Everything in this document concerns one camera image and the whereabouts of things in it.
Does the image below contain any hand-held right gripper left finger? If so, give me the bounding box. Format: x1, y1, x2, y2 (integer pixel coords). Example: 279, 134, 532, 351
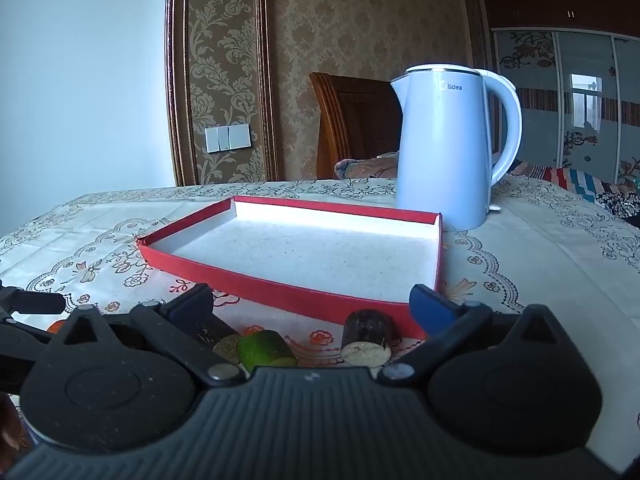
47, 282, 246, 388

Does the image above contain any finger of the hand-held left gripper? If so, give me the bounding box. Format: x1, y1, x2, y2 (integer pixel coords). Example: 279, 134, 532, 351
0, 317, 54, 348
0, 282, 67, 314

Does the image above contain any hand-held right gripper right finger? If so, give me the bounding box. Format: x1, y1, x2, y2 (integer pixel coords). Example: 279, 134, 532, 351
377, 282, 576, 386

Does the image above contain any green cucumber piece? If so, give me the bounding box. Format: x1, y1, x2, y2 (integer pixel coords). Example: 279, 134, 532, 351
237, 330, 298, 368

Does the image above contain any red cardboard tray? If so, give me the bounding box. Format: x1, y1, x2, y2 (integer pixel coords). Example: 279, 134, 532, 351
136, 196, 444, 339

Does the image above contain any person's left hand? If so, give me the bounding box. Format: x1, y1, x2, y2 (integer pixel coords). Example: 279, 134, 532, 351
0, 393, 22, 455

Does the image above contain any brown patterned pillow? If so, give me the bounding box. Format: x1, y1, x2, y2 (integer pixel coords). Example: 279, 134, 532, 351
334, 152, 401, 181

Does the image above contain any white electric kettle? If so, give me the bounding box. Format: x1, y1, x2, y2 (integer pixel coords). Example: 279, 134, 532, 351
390, 63, 523, 231

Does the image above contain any striped blanket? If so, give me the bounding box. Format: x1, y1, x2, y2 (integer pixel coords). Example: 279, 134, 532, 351
510, 160, 631, 206

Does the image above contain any wooden headboard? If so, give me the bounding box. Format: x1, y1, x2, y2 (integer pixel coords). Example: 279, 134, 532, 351
309, 72, 403, 181

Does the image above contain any dark patterned cloth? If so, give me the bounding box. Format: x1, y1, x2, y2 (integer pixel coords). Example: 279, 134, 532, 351
595, 180, 640, 221

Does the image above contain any floral sliding door wardrobe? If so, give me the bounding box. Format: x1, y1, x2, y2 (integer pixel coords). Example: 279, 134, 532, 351
480, 0, 640, 191

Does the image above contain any white wall switch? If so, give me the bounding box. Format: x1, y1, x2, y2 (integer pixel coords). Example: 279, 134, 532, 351
205, 122, 252, 153

